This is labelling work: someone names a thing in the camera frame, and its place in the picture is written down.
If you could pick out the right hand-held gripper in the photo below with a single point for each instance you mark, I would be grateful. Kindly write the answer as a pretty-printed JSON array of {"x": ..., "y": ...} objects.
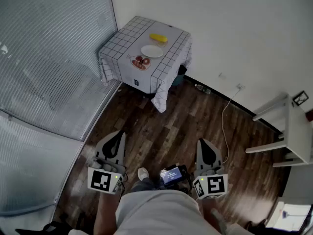
[{"x": 212, "y": 183}]

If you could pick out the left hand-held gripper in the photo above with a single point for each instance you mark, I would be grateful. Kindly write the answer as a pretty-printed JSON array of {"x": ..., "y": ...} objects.
[{"x": 102, "y": 180}]

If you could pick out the white oval plate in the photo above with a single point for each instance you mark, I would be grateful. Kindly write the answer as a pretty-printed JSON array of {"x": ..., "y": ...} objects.
[{"x": 151, "y": 51}]

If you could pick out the yellow corn cob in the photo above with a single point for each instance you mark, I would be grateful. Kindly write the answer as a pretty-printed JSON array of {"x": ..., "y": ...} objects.
[{"x": 158, "y": 37}]

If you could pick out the person's right forearm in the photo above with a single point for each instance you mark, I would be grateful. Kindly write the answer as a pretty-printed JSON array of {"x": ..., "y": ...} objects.
[{"x": 207, "y": 214}]

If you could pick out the person's left forearm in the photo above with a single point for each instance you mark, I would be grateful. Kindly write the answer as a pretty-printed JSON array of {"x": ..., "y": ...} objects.
[{"x": 106, "y": 212}]

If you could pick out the person's white shoe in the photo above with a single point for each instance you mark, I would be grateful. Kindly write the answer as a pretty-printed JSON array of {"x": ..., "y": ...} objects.
[{"x": 143, "y": 173}]

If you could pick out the black device with screen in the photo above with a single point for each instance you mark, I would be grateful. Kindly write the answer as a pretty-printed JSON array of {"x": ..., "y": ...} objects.
[{"x": 172, "y": 176}]

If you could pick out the person's blue jeans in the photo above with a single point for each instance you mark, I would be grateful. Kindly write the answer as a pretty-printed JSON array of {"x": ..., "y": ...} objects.
[{"x": 144, "y": 185}]

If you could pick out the clear plastic bottle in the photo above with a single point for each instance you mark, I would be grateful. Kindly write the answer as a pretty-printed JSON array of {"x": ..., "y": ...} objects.
[{"x": 203, "y": 88}]

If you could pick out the person's white shirt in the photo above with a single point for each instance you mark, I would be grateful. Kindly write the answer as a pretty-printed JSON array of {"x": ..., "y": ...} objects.
[{"x": 159, "y": 214}]

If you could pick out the teal bin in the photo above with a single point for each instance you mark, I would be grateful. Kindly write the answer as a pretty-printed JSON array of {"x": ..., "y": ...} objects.
[{"x": 178, "y": 80}]

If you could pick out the white shelf unit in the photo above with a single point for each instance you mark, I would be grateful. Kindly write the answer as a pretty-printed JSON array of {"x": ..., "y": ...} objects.
[{"x": 293, "y": 131}]

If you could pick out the glass partition with blinds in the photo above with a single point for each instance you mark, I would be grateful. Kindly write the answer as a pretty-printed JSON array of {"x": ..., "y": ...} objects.
[{"x": 49, "y": 57}]

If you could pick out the white grid-pattern tablecloth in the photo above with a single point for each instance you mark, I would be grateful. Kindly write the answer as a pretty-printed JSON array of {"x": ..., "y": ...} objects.
[{"x": 137, "y": 40}]

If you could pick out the black picture frame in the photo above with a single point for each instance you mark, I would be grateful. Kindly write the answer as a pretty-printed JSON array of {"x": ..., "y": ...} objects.
[{"x": 300, "y": 98}]

